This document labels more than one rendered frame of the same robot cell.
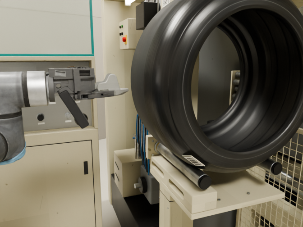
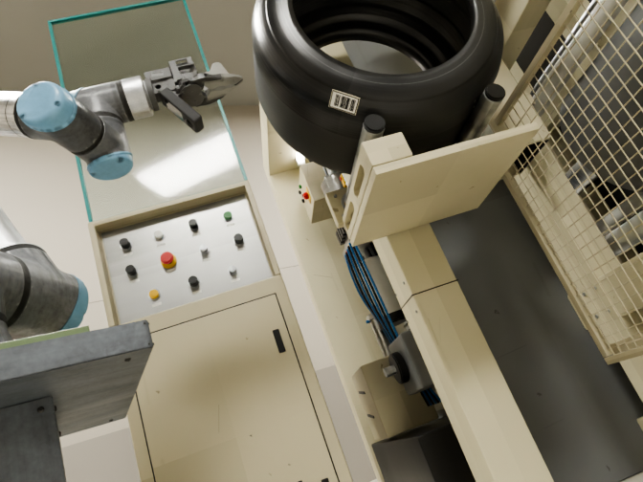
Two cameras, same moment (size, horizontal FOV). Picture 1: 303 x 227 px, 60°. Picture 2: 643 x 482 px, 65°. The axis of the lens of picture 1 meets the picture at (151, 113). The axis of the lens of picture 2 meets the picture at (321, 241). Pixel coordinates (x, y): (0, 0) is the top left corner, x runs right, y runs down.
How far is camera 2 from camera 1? 0.92 m
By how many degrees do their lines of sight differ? 34
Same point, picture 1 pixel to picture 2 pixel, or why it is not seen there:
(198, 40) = not seen: outside the picture
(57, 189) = (240, 389)
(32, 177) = (196, 373)
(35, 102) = (133, 98)
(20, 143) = (122, 142)
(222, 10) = not seen: outside the picture
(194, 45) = not seen: outside the picture
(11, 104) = (107, 104)
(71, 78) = (170, 76)
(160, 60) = (256, 18)
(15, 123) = (114, 121)
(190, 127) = (315, 59)
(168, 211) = (419, 316)
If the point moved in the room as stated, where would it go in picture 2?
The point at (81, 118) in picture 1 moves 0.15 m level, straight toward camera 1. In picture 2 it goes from (189, 111) to (169, 63)
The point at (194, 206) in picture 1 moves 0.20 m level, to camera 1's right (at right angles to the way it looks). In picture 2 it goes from (371, 154) to (468, 108)
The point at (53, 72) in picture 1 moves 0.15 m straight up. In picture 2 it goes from (149, 75) to (135, 26)
